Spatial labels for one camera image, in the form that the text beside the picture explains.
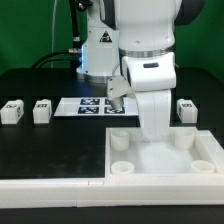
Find tag sheet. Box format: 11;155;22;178
54;97;138;117

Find white thin cable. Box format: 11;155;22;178
50;0;58;69

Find black hose cables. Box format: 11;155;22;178
31;48;83;69

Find black thick cable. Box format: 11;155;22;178
68;0;83;51

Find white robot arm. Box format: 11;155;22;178
76;0;206;140

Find white square tabletop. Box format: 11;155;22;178
105;127;224;179

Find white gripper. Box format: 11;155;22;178
107;52;176;141

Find white front fence wall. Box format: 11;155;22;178
0;174;224;208

